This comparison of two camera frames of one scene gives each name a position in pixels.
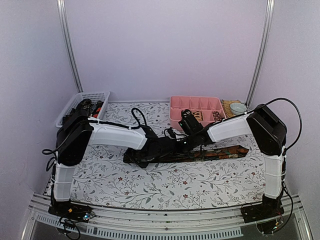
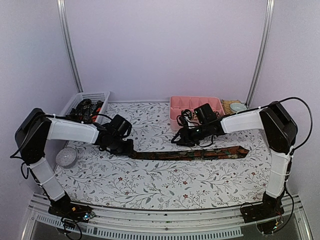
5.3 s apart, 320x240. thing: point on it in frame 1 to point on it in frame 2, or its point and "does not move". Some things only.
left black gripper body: (138, 158) to (118, 148)
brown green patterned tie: (200, 154) does not move
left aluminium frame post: (62, 12) does not move
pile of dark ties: (84, 108) does not move
